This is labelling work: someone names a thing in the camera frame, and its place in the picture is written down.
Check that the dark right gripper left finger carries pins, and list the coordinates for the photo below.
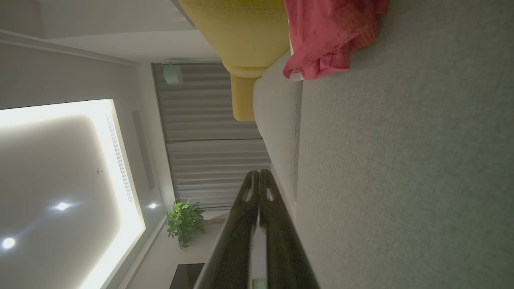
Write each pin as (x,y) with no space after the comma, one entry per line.
(229,249)

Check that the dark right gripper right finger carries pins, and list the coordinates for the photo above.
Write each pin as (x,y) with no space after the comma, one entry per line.
(285,253)

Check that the red Bulls 23 jersey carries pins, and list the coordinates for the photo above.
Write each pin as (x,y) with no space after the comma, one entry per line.
(325,36)

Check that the black rectangular panel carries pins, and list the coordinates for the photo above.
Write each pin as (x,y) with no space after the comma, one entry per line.
(188,277)

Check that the green potted plant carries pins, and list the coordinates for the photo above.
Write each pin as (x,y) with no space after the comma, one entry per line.
(184,222)

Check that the round ceiling spotlight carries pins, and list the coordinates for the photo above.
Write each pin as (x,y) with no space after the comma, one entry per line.
(152,205)
(62,206)
(8,243)

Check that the grey pleated curtain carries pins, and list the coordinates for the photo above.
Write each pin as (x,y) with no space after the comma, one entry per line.
(200,128)

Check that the grey sofa cushion with seam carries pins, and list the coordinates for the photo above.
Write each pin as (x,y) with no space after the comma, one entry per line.
(277,120)

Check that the yellow upholstered cushion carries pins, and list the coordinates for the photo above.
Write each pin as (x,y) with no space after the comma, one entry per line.
(241,32)

